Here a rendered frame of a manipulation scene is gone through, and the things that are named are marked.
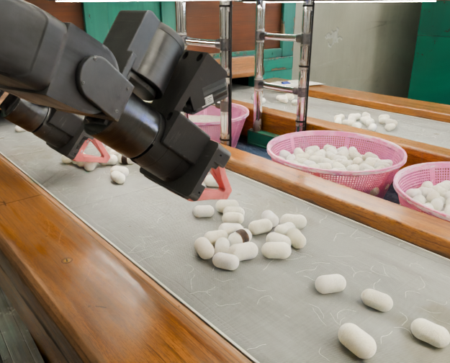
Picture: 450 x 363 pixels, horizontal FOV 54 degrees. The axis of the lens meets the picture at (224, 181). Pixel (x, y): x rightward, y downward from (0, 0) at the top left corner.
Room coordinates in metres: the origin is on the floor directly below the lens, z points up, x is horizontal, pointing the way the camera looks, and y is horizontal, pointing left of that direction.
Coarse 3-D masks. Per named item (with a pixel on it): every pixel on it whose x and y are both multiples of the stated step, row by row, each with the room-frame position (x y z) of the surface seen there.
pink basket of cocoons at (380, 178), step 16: (272, 144) 0.88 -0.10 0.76; (288, 144) 0.93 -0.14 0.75; (304, 144) 0.95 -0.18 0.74; (336, 144) 0.95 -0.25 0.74; (368, 144) 0.92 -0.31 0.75; (384, 144) 0.88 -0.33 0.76; (272, 160) 0.82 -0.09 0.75; (400, 160) 0.80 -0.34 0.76; (336, 176) 0.71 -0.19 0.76; (352, 176) 0.71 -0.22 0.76; (368, 176) 0.71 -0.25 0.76; (384, 176) 0.73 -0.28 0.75; (368, 192) 0.73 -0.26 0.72; (384, 192) 0.76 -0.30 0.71
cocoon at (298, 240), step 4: (292, 228) 0.52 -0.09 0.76; (296, 228) 0.52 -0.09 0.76; (288, 232) 0.51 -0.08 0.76; (292, 232) 0.51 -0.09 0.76; (296, 232) 0.51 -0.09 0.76; (300, 232) 0.51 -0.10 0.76; (288, 236) 0.51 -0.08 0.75; (292, 236) 0.50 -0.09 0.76; (296, 236) 0.50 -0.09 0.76; (300, 236) 0.50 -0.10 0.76; (304, 236) 0.50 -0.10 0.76; (292, 240) 0.50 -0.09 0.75; (296, 240) 0.49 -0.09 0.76; (300, 240) 0.49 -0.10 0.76; (304, 240) 0.49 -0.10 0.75; (292, 244) 0.49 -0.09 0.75; (296, 244) 0.49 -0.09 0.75; (300, 244) 0.49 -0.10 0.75; (304, 244) 0.49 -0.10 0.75
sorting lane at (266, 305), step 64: (0, 128) 1.10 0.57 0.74; (64, 192) 0.68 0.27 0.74; (128, 192) 0.68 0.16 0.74; (256, 192) 0.68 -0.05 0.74; (128, 256) 0.48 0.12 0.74; (192, 256) 0.48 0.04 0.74; (256, 256) 0.48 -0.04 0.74; (320, 256) 0.48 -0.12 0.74; (384, 256) 0.48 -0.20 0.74; (256, 320) 0.36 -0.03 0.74; (320, 320) 0.36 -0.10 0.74; (384, 320) 0.36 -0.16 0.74; (448, 320) 0.36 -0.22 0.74
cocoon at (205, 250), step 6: (198, 240) 0.49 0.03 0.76; (204, 240) 0.48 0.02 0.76; (198, 246) 0.48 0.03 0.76; (204, 246) 0.47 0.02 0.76; (210, 246) 0.47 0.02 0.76; (198, 252) 0.47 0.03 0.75; (204, 252) 0.47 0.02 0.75; (210, 252) 0.47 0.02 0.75; (204, 258) 0.47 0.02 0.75; (210, 258) 0.47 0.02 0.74
